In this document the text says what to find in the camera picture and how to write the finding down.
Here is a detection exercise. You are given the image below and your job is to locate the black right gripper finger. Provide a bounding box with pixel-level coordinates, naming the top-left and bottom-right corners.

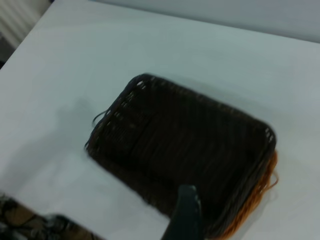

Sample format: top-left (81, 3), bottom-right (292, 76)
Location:
top-left (161, 184), bottom-right (203, 240)

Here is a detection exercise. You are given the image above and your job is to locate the orange-brown wicker basket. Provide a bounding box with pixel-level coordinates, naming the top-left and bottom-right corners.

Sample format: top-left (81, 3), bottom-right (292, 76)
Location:
top-left (219, 149), bottom-right (280, 240)

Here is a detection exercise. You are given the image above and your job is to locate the white ribbed radiator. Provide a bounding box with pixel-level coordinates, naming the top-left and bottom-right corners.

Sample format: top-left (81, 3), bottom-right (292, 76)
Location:
top-left (0, 0), bottom-right (35, 49)

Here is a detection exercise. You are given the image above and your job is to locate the dark brown wicker basket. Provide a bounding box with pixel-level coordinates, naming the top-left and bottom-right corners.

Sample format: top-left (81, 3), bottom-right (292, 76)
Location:
top-left (83, 72), bottom-right (278, 239)

